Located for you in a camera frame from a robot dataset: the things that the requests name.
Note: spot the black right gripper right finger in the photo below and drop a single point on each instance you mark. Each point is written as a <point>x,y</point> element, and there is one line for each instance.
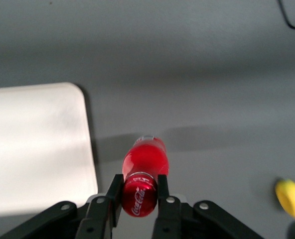
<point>163,199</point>

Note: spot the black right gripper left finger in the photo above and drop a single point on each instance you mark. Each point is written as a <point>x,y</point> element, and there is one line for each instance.
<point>115,196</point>

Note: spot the white rectangular tray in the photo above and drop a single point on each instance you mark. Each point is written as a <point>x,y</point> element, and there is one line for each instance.
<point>35,149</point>

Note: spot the yellow toy lemon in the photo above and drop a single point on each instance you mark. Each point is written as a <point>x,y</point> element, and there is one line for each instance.
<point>290,196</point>

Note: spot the red coke bottle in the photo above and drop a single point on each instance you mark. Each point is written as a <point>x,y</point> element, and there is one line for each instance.
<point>143,161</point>

